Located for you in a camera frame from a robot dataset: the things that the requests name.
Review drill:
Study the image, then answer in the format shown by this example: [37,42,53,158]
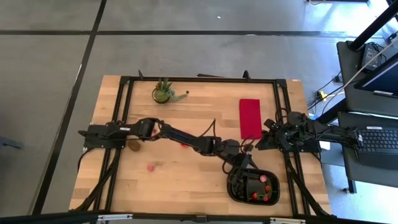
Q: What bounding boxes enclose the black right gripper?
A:
[255,118,301,151]

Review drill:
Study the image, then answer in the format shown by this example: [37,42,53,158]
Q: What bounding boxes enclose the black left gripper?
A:
[217,139,254,195]

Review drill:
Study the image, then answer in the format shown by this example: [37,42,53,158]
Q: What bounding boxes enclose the black plastic tupperware container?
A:
[226,167,281,207]

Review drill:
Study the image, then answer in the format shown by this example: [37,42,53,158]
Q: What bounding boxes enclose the red folded cloth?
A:
[239,98,264,140]

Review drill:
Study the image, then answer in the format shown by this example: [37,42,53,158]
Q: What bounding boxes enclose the black desk leg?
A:
[316,98,349,124]

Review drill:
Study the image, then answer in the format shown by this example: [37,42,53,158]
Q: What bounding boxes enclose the grey desk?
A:
[337,111,398,189]
[336,40,398,113]

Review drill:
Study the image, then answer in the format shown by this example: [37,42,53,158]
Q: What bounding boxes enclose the black keyboard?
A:
[356,125,398,170]

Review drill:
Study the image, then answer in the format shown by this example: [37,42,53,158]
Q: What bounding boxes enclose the brown kiwi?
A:
[127,139,141,152]

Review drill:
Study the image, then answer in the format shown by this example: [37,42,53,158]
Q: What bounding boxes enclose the potted succulent plant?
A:
[151,77,188,105]

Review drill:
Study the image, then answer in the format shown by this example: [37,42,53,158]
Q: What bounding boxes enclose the black computer monitor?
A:
[354,52,398,99]

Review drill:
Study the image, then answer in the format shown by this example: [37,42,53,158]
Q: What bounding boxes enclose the black power brick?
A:
[360,42,382,72]

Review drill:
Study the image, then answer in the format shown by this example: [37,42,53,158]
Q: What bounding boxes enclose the white rod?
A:
[341,37,398,91]

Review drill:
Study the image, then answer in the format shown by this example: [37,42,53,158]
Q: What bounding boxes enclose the black diagonal pole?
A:
[348,0,398,52]

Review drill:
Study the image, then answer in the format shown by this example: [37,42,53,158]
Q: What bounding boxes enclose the black beam silver brackets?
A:
[0,210,398,224]

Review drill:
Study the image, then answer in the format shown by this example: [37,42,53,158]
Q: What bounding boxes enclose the black floor cables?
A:
[307,70,346,116]

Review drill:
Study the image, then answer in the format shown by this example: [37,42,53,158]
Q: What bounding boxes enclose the black aluminium table frame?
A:
[70,70,335,218]

